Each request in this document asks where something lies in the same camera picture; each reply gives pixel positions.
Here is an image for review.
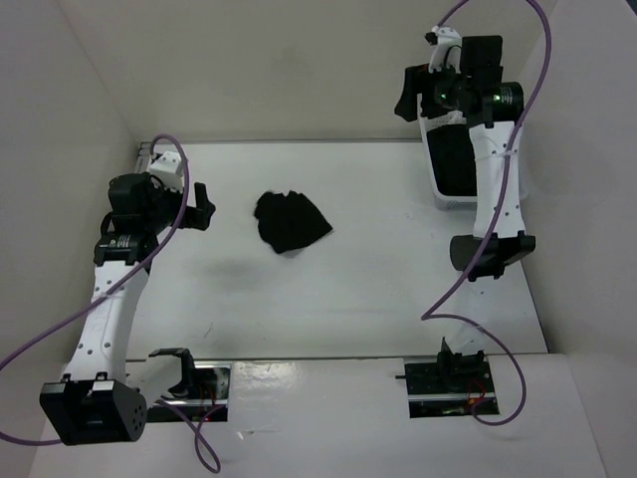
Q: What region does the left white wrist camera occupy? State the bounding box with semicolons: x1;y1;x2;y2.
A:
146;151;184;192

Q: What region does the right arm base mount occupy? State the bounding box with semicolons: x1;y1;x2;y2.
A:
396;361;500;418

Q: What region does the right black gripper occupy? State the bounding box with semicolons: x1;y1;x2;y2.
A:
393;57;469;121

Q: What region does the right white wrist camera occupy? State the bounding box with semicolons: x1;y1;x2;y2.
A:
425;26;462;74

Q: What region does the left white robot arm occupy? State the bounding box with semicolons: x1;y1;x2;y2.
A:
39;172;215;446

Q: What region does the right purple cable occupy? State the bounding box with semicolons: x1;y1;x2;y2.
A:
420;0;552;425

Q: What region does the black skirt in basket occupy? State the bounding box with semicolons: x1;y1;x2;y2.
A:
426;124;477;197

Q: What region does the black skirt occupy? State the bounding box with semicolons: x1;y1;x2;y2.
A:
254;190;333;254
426;124;477;197

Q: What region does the white plastic basket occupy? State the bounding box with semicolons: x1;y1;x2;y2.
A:
420;107;530;212

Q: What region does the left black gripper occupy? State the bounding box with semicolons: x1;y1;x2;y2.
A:
143;171;215;234

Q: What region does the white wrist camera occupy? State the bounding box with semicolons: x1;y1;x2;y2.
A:
425;26;462;74
146;151;184;192

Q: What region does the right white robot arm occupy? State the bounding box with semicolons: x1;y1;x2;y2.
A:
394;27;536;320

